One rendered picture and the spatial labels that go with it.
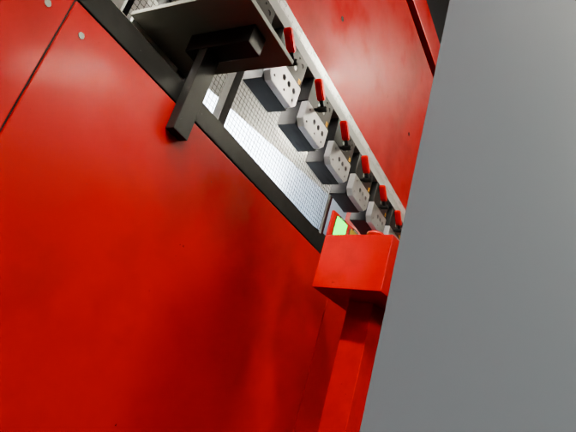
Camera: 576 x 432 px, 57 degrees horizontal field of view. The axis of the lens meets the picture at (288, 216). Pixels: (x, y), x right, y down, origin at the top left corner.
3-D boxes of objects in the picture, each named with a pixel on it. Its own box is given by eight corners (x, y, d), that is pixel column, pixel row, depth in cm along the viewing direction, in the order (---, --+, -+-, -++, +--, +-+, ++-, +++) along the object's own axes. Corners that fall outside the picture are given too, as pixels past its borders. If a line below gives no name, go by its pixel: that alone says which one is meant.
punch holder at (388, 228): (386, 243, 212) (393, 207, 219) (366, 242, 217) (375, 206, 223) (397, 258, 224) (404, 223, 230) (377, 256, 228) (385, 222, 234)
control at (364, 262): (381, 291, 100) (399, 207, 107) (311, 286, 110) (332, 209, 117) (421, 326, 114) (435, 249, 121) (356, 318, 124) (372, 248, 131)
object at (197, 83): (215, 124, 85) (255, 23, 93) (149, 129, 92) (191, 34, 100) (229, 139, 88) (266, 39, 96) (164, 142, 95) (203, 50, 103)
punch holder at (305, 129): (301, 122, 151) (315, 76, 157) (275, 123, 155) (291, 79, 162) (321, 152, 162) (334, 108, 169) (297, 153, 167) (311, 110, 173)
